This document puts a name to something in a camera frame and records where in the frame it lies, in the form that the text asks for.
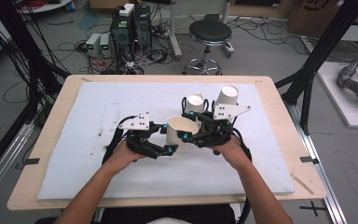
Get left hand-held gripper cable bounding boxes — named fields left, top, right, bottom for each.
left=101, top=115, right=138, bottom=166

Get brown wire cup holder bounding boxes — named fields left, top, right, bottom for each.
left=181, top=96, right=241, bottom=126

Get white foam mat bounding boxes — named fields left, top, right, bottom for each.
left=36, top=81, right=296, bottom=201

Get tangle of floor cables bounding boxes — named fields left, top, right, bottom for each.
left=73, top=38, right=175, bottom=76

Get black floor cables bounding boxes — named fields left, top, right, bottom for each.
left=226, top=14, right=312, bottom=56

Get aluminium rail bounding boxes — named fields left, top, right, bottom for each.
left=0, top=121, right=35, bottom=208
left=287, top=104, right=349, bottom=224

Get right hand-held gripper cable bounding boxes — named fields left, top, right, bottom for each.
left=230, top=126, right=254, bottom=224

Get single white paper cup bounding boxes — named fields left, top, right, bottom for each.
left=165, top=115, right=202, bottom=147

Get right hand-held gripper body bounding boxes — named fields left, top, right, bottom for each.
left=195, top=103, right=252, bottom=149

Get white metal desk leg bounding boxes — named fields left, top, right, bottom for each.
left=167, top=0, right=184, bottom=61
left=220, top=0, right=236, bottom=59

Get person's white shirt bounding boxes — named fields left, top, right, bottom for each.
left=145, top=217, right=194, bottom=224

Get short stack of paper cups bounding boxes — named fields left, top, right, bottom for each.
left=184, top=93, right=207, bottom=115

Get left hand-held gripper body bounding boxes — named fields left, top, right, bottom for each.
left=117, top=112, right=170, bottom=161

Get black frame post with cables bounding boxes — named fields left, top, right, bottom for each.
left=0, top=0, right=71, bottom=126

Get thin wooden stick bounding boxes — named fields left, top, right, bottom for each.
left=290, top=173, right=315, bottom=196

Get white box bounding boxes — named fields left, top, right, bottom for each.
left=118, top=3, right=136, bottom=18

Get black round stool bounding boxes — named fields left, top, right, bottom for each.
left=182, top=19, right=236, bottom=76

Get tall stack of paper cups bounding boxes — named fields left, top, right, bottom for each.
left=215, top=85, right=241, bottom=107

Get brown cardboard box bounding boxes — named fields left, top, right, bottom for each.
left=287, top=0, right=358, bottom=39

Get black computer tower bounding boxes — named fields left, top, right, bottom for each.
left=133, top=5, right=153, bottom=49
left=109, top=13, right=135, bottom=62

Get white platform board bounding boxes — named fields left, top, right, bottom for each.
left=316, top=61, right=358, bottom=131

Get hand-held gripper cable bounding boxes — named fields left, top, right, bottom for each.
left=230, top=126, right=254, bottom=224
left=101, top=115, right=138, bottom=166

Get person's black trousers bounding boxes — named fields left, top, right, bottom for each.
left=100, top=203, right=236, bottom=224

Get person's left hand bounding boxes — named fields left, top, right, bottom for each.
left=109, top=139, right=149, bottom=173

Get white round table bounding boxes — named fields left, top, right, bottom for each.
left=17, top=0, right=74, bottom=15

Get black tape strip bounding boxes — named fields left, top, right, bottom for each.
left=14, top=157, right=41, bottom=171
left=299, top=155, right=320, bottom=165

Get black tape cross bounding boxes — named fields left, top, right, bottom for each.
left=298, top=201, right=327, bottom=218

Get person's right hand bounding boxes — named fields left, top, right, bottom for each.
left=210, top=134, right=254, bottom=172

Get grey power supply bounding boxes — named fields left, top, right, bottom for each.
left=85, top=32, right=103, bottom=58
left=100, top=33, right=113, bottom=58

